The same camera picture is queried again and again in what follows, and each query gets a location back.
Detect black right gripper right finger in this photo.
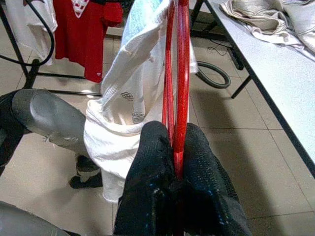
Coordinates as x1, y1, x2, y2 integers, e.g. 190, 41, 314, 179
181, 122, 252, 236

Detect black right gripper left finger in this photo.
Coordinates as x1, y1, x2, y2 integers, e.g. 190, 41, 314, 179
114, 121, 178, 236

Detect red plastic hanger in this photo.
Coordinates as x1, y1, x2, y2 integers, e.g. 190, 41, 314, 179
161, 0, 191, 179

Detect grey robot left leg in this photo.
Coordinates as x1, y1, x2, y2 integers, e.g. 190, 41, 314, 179
0, 88, 103, 189

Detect grey robot leg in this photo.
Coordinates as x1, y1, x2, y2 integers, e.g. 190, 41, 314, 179
0, 88, 103, 189
0, 200, 77, 236

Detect grey robot right leg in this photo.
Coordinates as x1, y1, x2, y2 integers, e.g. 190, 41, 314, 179
0, 200, 77, 236

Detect grey table black legs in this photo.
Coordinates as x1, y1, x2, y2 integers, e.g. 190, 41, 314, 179
189, 0, 315, 170

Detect red t-shirt white print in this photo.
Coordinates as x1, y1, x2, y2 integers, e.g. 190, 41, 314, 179
53, 0, 124, 83

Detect black metal clothes rack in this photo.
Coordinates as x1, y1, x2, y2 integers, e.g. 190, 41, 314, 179
0, 0, 103, 96

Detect cream cotton garment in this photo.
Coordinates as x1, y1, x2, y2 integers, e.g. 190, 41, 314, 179
220, 0, 315, 54

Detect thick black hose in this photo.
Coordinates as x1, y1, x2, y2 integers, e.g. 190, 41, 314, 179
196, 60, 232, 89

